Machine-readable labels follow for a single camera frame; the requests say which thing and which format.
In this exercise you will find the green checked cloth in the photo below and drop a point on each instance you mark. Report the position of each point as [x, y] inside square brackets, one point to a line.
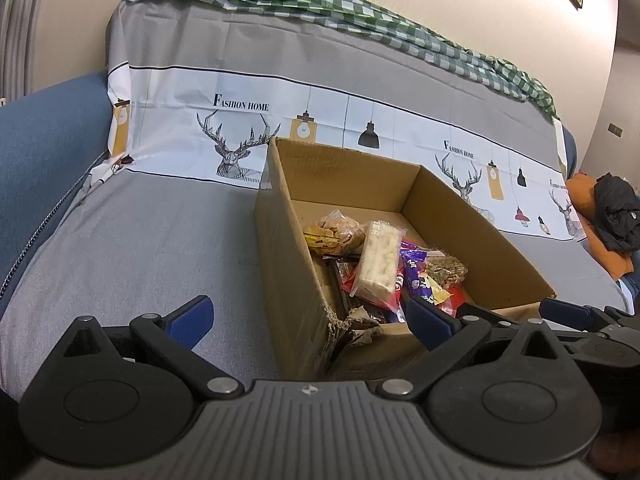
[350, 10]

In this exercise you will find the grey curtain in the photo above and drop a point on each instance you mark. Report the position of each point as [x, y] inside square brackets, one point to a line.
[20, 25]

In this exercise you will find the clear bag white wafers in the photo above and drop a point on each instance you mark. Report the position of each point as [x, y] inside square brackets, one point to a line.
[377, 260]

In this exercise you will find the grey deer print sofa cover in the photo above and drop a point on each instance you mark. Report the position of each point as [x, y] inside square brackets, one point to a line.
[150, 240]

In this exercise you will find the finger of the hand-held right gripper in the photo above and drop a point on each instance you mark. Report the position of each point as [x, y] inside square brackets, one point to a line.
[570, 312]

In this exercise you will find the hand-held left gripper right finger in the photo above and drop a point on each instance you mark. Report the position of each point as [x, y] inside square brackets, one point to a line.
[430, 322]

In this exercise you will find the orange cushion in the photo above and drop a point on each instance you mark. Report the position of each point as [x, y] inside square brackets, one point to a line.
[582, 200]

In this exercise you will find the wall switch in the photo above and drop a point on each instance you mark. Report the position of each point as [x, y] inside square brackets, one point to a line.
[615, 129]

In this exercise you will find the purple snack bar packet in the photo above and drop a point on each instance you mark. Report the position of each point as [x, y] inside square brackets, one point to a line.
[415, 275]

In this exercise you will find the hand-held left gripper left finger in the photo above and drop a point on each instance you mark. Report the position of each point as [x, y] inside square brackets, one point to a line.
[192, 317]

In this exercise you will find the clear puffed grain packet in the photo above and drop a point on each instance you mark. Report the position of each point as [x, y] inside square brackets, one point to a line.
[447, 270]

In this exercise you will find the red snack packet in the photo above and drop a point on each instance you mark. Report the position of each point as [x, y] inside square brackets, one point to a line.
[348, 277]

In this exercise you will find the clear biscuit packet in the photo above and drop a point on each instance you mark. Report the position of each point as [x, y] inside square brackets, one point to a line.
[335, 232]

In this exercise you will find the red gold candy packet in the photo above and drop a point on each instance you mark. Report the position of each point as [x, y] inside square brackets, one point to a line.
[452, 302]

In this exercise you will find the black jacket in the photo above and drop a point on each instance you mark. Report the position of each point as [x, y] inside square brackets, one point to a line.
[620, 215]

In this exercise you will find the brown cardboard box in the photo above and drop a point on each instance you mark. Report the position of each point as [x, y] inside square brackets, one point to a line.
[280, 260]

